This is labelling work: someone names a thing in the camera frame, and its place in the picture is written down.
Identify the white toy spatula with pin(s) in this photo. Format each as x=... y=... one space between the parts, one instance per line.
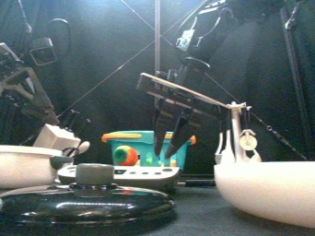
x=227 y=150

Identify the metal frame pole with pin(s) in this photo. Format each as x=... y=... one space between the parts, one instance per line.
x=158 y=37

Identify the grey white toy stove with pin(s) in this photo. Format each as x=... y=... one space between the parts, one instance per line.
x=139 y=176

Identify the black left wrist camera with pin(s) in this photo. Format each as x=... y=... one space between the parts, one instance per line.
x=43 y=52

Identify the teal basket orange rim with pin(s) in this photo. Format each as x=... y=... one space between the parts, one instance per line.
x=146 y=144

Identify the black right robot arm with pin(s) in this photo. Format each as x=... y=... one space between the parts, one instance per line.
x=230 y=33

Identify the orange green toy donut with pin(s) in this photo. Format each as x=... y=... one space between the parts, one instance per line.
x=126 y=155

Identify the black glass lid grey knob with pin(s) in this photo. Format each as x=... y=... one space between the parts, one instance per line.
x=88 y=204

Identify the large white bowl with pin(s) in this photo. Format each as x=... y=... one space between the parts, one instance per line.
x=270 y=192

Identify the black frame bar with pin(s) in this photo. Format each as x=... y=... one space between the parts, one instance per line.
x=295 y=76

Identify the white toy pizza cutter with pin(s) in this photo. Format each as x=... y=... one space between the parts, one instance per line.
x=248 y=141

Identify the white knife block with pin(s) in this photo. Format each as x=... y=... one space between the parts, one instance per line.
x=55 y=138

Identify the white utensil rack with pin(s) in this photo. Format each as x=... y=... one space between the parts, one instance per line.
x=236 y=132

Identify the white toy pot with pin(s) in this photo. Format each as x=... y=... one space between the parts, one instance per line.
x=27 y=167

